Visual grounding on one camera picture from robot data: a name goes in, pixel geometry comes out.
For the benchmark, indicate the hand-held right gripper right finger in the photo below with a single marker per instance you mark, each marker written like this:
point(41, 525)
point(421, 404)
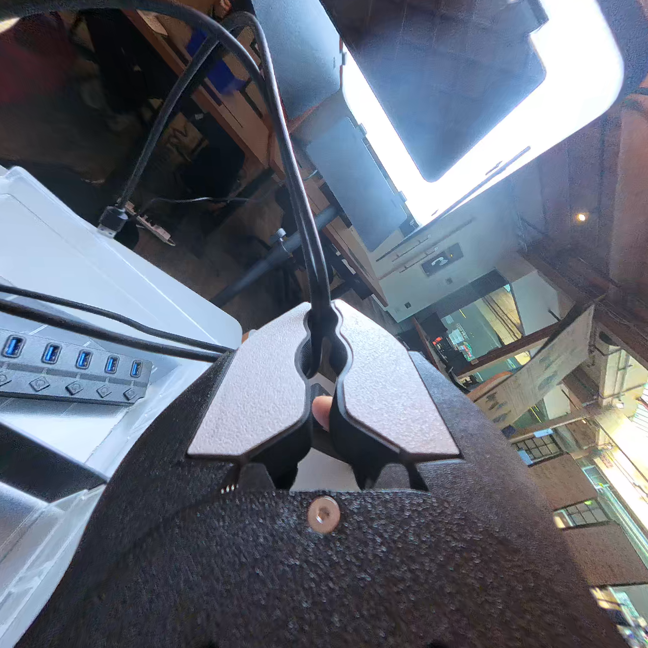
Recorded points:
point(395, 400)

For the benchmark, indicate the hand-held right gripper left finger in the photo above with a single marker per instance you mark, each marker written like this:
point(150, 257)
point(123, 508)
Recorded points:
point(243, 400)

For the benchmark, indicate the clear plastic bin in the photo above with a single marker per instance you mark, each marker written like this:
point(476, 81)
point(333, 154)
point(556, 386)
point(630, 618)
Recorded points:
point(60, 243)

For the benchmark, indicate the person's left hand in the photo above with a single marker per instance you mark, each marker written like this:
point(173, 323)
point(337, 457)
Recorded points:
point(321, 410)

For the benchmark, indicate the wooden document stand with sheet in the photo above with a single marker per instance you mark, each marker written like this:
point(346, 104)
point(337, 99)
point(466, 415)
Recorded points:
point(546, 364)

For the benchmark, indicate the wooden background table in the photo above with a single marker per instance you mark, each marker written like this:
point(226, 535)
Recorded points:
point(255, 134)

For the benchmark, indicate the grey panel on stand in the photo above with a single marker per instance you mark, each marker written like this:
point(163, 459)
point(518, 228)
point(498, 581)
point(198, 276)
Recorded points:
point(455, 101)

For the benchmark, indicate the blue plastic bin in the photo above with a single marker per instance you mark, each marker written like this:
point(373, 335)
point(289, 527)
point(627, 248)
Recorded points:
point(217, 76)

